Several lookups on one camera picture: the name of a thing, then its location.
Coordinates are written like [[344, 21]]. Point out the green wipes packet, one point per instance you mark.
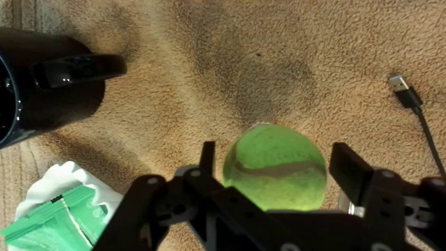
[[59, 224]]

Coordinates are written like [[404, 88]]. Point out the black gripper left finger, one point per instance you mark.
[[195, 214]]

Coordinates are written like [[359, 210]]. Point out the black ceramic mug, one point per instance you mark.
[[46, 88]]

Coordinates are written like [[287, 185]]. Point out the yellow-green tennis ball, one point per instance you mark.
[[274, 168]]

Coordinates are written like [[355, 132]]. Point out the tan terry towel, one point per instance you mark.
[[223, 70]]

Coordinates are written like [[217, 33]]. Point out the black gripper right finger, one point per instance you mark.
[[384, 204]]

